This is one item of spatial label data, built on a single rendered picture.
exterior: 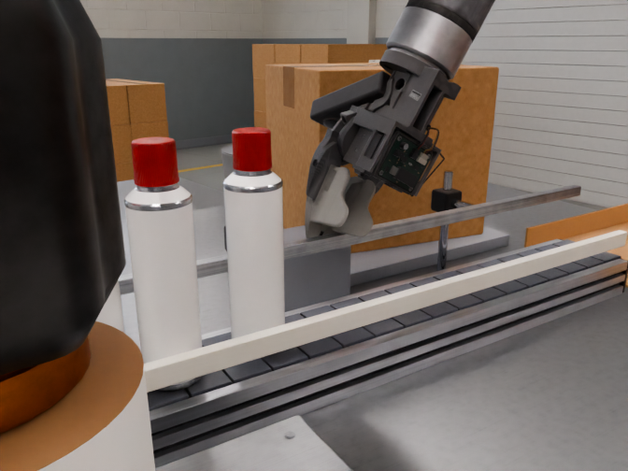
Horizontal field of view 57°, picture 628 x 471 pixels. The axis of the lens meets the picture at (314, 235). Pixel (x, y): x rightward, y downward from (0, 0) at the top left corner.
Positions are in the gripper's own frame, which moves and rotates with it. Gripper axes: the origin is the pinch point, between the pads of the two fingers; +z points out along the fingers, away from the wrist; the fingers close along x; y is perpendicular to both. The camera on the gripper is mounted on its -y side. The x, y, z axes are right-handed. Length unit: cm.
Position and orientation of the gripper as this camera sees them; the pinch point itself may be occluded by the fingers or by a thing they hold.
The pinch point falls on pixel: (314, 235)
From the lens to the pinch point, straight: 61.5
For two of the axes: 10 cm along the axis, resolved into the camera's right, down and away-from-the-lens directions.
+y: 5.1, 3.8, -7.7
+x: 7.3, 2.9, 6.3
